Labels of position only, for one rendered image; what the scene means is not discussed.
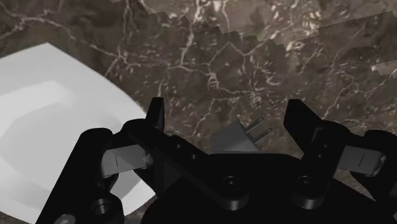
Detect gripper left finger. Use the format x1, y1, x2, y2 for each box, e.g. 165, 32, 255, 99
35, 97, 251, 224

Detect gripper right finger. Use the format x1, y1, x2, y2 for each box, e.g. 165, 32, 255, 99
282, 99, 397, 216

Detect grey plug adapter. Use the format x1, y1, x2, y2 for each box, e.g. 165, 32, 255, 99
209, 117, 274, 155

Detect white square plate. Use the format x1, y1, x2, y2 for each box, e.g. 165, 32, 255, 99
0, 42, 156, 224

